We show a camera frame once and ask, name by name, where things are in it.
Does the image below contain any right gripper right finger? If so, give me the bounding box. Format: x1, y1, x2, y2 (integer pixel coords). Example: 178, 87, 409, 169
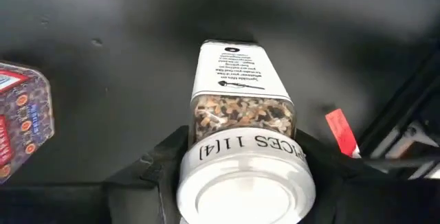
295, 129, 440, 224

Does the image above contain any white lid seasoning jar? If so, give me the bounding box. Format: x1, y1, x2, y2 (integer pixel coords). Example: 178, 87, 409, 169
175, 39, 317, 224

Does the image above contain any black frame rail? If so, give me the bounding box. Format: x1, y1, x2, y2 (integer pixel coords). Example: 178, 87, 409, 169
357, 45, 440, 149

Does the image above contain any red paper tag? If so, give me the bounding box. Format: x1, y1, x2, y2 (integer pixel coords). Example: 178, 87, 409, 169
324, 108, 362, 159

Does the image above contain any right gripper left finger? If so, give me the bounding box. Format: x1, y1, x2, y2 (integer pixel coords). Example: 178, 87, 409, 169
102, 124, 193, 224

